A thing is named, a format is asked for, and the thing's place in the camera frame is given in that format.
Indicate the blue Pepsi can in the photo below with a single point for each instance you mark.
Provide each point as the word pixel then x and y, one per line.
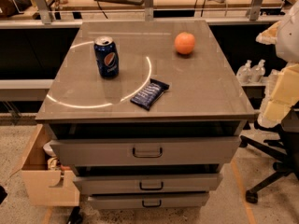
pixel 106 56

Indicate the grey drawer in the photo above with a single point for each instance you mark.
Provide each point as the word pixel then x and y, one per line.
pixel 146 201
pixel 131 184
pixel 145 152

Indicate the orange fruit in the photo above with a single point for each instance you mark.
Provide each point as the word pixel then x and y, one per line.
pixel 184 43

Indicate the bottom grey drawer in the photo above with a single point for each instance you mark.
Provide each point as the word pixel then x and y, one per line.
pixel 146 201

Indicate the white bowl in box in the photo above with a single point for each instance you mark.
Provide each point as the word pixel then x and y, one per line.
pixel 48 150

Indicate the light wooden box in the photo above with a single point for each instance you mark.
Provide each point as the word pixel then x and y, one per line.
pixel 45 187

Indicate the grey drawer cabinet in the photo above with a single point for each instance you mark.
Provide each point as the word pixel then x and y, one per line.
pixel 204 98

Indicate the blue snack bar wrapper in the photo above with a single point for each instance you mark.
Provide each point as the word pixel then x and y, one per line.
pixel 150 94

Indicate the clear plastic bottle left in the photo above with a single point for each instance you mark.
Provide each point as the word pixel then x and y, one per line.
pixel 244 72

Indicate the black office chair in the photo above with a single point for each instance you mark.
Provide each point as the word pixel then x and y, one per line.
pixel 285 151

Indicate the top grey drawer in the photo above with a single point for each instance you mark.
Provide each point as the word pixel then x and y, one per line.
pixel 145 152

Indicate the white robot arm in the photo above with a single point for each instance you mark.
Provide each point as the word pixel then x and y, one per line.
pixel 282 91

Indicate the middle grey drawer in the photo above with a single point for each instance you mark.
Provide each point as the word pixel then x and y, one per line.
pixel 131 184

